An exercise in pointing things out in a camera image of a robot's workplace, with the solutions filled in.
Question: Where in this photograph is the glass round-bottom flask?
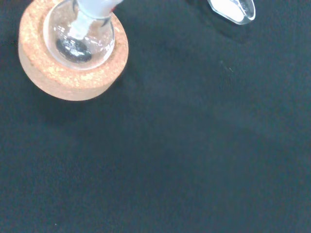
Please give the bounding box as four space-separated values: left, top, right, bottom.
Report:
43 0 124 71

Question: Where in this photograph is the glass weighing funnel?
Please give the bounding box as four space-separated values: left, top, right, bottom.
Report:
206 0 257 26

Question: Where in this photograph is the black cloth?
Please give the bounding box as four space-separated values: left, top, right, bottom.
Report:
0 0 311 233

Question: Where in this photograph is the cork ring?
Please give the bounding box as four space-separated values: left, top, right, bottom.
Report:
17 0 130 102

